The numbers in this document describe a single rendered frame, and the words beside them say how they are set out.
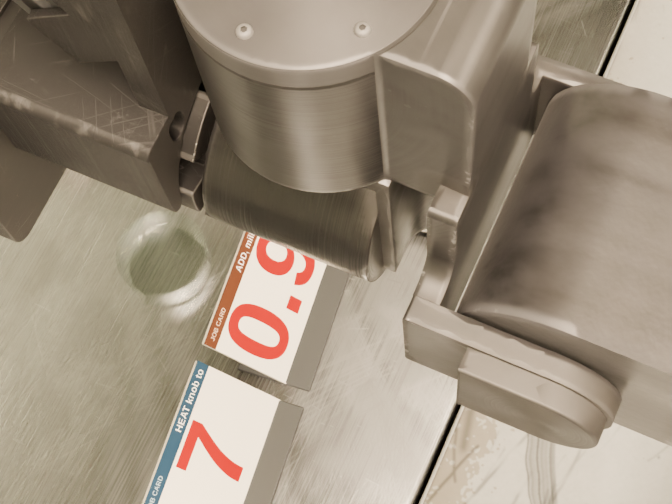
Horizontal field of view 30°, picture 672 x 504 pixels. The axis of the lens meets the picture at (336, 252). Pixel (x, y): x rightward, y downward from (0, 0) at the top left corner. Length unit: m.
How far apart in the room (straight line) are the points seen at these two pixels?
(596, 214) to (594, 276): 0.02
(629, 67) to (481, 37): 0.58
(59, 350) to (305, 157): 0.51
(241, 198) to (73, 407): 0.45
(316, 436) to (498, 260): 0.43
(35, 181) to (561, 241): 0.16
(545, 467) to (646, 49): 0.28
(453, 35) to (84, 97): 0.11
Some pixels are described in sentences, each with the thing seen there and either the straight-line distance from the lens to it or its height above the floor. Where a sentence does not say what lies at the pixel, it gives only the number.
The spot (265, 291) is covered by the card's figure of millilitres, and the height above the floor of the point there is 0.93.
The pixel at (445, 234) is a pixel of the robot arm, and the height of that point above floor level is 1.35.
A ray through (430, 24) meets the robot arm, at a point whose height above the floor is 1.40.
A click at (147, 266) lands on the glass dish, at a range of 0.77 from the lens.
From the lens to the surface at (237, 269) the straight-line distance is 0.72.
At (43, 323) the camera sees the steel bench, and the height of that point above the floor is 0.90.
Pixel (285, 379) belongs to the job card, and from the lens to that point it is 0.73.
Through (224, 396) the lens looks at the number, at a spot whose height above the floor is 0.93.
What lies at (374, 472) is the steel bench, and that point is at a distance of 0.72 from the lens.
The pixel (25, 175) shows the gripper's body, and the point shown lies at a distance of 0.37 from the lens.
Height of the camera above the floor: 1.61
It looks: 69 degrees down
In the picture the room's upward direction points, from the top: 10 degrees counter-clockwise
